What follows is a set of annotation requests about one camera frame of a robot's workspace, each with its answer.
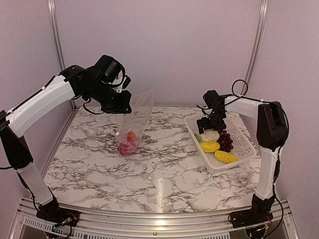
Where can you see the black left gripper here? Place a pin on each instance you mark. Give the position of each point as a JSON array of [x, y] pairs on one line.
[[121, 106]]

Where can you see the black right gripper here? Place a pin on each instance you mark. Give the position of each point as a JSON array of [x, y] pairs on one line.
[[221, 126]]

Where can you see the white toy cauliflower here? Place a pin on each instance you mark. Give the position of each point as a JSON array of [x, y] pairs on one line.
[[209, 135]]

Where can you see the orange toy pumpkin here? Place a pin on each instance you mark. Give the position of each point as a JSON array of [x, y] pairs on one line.
[[131, 136]]

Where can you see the clear zip top bag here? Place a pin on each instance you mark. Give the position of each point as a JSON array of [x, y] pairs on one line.
[[137, 120]]

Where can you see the red toy bell pepper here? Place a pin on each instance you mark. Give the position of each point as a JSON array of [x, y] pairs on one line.
[[126, 149]]

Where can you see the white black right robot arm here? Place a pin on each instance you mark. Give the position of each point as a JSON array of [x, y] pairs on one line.
[[272, 133]]

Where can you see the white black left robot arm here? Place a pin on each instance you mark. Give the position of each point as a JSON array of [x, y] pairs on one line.
[[24, 127]]

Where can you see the dark red toy grapes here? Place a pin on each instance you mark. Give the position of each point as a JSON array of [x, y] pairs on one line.
[[225, 141]]

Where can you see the white plastic mesh basket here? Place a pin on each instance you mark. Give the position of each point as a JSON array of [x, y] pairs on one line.
[[243, 149]]

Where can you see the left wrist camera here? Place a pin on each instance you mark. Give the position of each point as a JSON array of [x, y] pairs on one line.
[[123, 84]]

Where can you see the aluminium front rail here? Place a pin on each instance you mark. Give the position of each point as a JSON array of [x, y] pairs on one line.
[[103, 224]]

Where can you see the right aluminium frame post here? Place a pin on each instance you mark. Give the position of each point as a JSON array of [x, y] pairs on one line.
[[261, 23]]

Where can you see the aluminium frame post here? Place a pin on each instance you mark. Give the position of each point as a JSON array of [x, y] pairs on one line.
[[55, 33], [261, 23]]

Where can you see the left aluminium frame post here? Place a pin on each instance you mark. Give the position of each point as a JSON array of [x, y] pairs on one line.
[[55, 33]]

